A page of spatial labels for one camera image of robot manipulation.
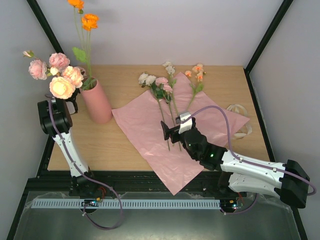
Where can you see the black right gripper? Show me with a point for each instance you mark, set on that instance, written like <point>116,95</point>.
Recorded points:
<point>174,131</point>

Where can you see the peach rose stem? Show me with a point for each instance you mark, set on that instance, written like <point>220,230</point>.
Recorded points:
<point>63,86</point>

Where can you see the pink wrapping paper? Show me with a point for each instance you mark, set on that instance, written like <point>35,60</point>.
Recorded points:
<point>140,120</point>

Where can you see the pink cylindrical vase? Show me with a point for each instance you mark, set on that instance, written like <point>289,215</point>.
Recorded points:
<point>97,104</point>

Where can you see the artificial flower bunch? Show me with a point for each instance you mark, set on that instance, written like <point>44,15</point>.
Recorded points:
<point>162,88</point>

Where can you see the pink carnation stem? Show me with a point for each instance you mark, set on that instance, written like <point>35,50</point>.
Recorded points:
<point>59,61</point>

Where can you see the pink rose stem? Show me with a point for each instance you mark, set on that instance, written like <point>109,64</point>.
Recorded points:
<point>38,69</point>

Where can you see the orange poppy stem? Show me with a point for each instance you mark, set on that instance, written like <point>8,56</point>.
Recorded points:
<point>84,24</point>

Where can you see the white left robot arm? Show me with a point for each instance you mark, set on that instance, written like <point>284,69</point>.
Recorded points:
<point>55,121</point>

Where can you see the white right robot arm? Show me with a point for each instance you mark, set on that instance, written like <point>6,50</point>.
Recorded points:
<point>285,181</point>

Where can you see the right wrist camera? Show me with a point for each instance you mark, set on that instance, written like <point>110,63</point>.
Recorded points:
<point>186,122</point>

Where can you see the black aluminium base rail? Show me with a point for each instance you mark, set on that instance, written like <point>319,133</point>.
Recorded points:
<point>205,183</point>

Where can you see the left black frame post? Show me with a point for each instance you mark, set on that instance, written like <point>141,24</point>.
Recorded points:
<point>42,20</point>

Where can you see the black frame post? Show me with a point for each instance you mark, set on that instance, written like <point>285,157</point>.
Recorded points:
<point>278,17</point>
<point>42,20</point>

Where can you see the white slotted cable duct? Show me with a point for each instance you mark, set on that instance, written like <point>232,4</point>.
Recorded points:
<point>130,204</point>

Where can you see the right black frame post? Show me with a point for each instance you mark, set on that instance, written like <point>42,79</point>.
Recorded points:
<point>278,17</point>

